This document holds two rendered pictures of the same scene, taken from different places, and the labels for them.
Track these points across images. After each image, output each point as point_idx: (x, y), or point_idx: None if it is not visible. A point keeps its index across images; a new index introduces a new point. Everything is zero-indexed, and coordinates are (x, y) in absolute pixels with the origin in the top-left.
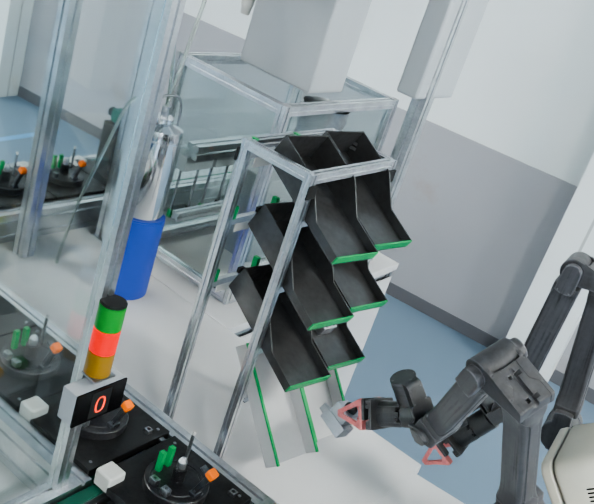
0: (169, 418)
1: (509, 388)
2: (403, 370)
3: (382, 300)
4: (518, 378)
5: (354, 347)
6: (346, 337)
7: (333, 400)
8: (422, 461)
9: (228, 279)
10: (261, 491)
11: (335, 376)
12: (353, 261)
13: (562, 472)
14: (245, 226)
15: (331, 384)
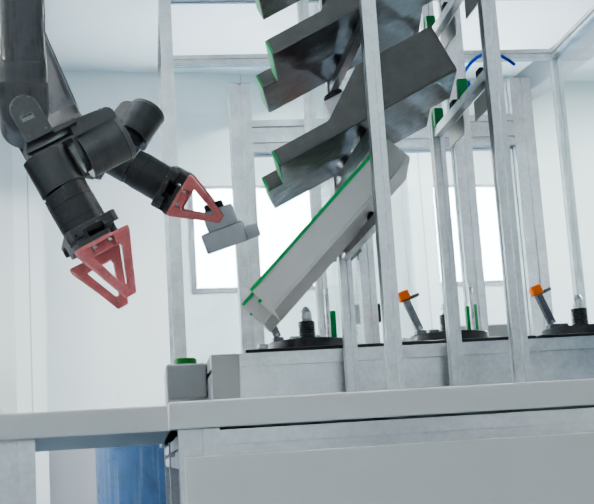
0: (428, 344)
1: None
2: (155, 106)
3: (274, 44)
4: None
5: (298, 147)
6: (321, 139)
7: (307, 263)
8: (125, 304)
9: (443, 122)
10: (251, 353)
11: (319, 218)
12: (259, 3)
13: None
14: (447, 39)
15: (322, 237)
